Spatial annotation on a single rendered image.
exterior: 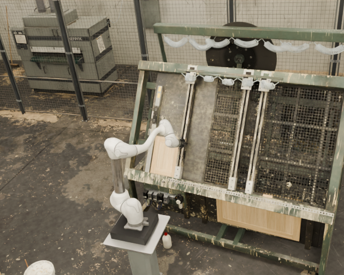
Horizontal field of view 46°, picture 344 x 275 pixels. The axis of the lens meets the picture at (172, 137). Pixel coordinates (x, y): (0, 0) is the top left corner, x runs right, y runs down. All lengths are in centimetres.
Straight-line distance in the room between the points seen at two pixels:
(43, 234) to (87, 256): 73
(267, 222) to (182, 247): 103
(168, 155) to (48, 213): 208
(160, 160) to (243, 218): 110
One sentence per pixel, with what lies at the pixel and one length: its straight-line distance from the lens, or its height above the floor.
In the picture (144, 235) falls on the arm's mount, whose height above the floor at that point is 83.
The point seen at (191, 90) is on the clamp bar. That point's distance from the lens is 422.
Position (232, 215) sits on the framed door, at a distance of 456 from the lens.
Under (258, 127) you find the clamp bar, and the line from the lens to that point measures 401.
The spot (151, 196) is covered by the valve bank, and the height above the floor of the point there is 73.
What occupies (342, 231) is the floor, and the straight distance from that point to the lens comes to 510.
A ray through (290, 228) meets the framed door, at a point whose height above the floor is 40.
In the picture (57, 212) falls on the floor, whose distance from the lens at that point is 566.
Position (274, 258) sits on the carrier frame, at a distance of 449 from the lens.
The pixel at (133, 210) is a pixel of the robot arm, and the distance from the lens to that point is 375.
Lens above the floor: 350
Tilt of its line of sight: 32 degrees down
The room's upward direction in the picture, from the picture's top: 7 degrees counter-clockwise
